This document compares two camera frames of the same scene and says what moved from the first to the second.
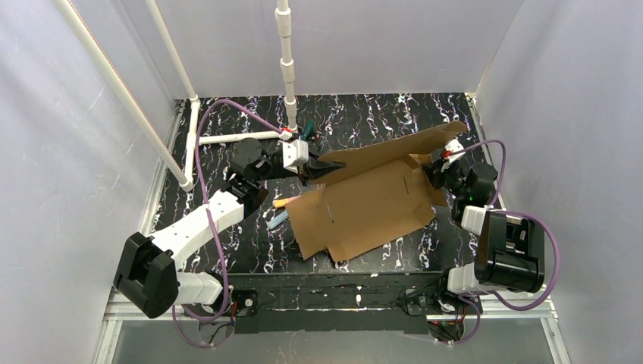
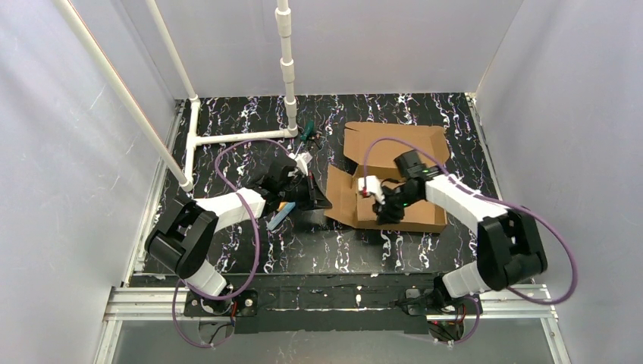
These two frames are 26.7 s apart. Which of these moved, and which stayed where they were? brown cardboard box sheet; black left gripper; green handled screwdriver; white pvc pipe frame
Moved: black left gripper; brown cardboard box sheet
Stayed: white pvc pipe frame; green handled screwdriver
